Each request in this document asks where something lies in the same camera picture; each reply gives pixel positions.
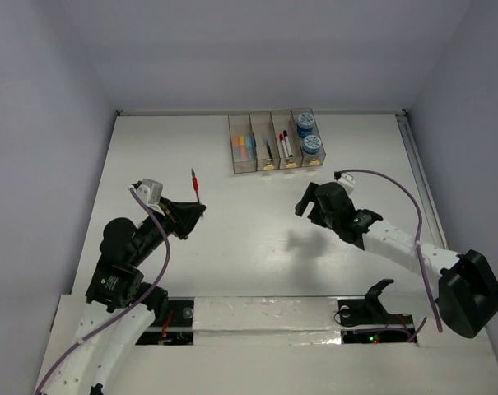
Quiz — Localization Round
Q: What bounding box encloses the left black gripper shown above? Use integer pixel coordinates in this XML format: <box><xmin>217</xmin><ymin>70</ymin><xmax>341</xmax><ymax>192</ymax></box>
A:
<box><xmin>130</xmin><ymin>194</ymin><xmax>206</xmax><ymax>265</ymax></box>

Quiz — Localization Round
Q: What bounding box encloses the red gel pen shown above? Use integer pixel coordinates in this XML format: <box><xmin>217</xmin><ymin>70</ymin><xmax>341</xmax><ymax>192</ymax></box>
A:
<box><xmin>191</xmin><ymin>168</ymin><xmax>202</xmax><ymax>204</ymax></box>

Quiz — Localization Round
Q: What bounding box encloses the blue tape roll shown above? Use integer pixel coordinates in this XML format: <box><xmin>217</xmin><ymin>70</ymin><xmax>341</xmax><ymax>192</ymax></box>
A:
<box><xmin>302</xmin><ymin>134</ymin><xmax>322</xmax><ymax>155</ymax></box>
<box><xmin>296</xmin><ymin>112</ymin><xmax>315</xmax><ymax>138</ymax></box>

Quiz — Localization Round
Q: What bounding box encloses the red capped white marker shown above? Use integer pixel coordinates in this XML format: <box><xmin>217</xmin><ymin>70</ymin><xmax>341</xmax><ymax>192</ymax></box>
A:
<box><xmin>279</xmin><ymin>133</ymin><xmax>289</xmax><ymax>158</ymax></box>

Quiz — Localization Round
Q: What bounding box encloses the black capped white marker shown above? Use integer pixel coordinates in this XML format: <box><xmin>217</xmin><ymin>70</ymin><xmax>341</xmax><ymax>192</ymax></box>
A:
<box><xmin>282</xmin><ymin>130</ymin><xmax>293</xmax><ymax>157</ymax></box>

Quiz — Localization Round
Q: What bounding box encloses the blue gel pen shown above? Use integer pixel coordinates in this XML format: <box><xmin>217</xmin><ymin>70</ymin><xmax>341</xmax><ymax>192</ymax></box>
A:
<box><xmin>264</xmin><ymin>139</ymin><xmax>273</xmax><ymax>160</ymax></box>

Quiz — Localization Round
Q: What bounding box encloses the blue highlighter pen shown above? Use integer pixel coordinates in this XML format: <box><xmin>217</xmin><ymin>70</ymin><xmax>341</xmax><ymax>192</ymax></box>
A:
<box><xmin>244</xmin><ymin>136</ymin><xmax>255</xmax><ymax>161</ymax></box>

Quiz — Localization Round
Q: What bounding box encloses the orange highlighter pen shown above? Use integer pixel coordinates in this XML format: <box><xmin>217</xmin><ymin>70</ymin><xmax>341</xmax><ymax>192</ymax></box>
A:
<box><xmin>231</xmin><ymin>136</ymin><xmax>241</xmax><ymax>162</ymax></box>

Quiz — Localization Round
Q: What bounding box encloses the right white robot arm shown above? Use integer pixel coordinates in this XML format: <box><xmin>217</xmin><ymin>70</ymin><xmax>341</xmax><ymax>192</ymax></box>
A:
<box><xmin>295</xmin><ymin>182</ymin><xmax>498</xmax><ymax>338</ymax></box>

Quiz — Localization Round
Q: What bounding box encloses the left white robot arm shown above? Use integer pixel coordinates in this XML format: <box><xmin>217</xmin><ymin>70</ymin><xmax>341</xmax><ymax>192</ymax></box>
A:
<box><xmin>35</xmin><ymin>197</ymin><xmax>206</xmax><ymax>394</ymax></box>

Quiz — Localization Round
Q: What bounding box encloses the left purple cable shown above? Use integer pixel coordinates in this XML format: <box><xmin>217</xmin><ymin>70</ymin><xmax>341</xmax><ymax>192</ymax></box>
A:
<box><xmin>34</xmin><ymin>188</ymin><xmax>171</xmax><ymax>394</ymax></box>

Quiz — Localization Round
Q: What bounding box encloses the purple cable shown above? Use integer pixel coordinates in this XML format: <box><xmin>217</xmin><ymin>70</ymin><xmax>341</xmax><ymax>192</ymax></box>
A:
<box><xmin>342</xmin><ymin>168</ymin><xmax>443</xmax><ymax>342</ymax></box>
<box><xmin>34</xmin><ymin>188</ymin><xmax>171</xmax><ymax>394</ymax></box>

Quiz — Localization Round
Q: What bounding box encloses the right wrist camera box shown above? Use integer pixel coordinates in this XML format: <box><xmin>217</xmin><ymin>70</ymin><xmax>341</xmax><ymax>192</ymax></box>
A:
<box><xmin>334</xmin><ymin>171</ymin><xmax>356</xmax><ymax>196</ymax></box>

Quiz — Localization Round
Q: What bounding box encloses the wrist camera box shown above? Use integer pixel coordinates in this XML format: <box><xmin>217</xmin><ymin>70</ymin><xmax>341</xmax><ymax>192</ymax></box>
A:
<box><xmin>334</xmin><ymin>171</ymin><xmax>356</xmax><ymax>196</ymax></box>
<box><xmin>131</xmin><ymin>179</ymin><xmax>163</xmax><ymax>206</ymax></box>

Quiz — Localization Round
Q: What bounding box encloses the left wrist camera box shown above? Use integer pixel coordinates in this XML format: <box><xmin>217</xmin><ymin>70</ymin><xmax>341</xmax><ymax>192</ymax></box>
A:
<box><xmin>131</xmin><ymin>179</ymin><xmax>163</xmax><ymax>206</ymax></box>

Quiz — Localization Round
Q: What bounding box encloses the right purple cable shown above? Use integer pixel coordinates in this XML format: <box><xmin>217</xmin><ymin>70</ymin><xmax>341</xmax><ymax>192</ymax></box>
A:
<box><xmin>342</xmin><ymin>168</ymin><xmax>443</xmax><ymax>342</ymax></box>

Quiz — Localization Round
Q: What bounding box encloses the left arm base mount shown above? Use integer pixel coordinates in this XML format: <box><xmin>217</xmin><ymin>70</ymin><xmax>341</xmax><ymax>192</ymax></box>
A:
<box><xmin>136</xmin><ymin>298</ymin><xmax>194</xmax><ymax>346</ymax></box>

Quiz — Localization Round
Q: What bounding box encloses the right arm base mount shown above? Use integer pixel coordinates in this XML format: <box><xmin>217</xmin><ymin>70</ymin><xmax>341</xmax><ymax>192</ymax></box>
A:
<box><xmin>333</xmin><ymin>279</ymin><xmax>417</xmax><ymax>345</ymax></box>

